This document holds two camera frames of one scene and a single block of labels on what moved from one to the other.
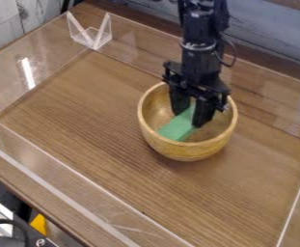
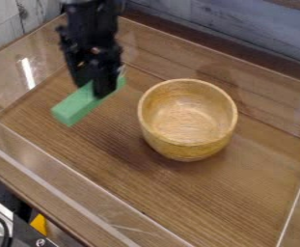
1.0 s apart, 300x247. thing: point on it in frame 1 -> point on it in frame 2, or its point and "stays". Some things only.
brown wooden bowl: (206, 139) stays
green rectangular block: (177, 126) -> (81, 100)
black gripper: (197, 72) -> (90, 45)
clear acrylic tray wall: (56, 198) stays
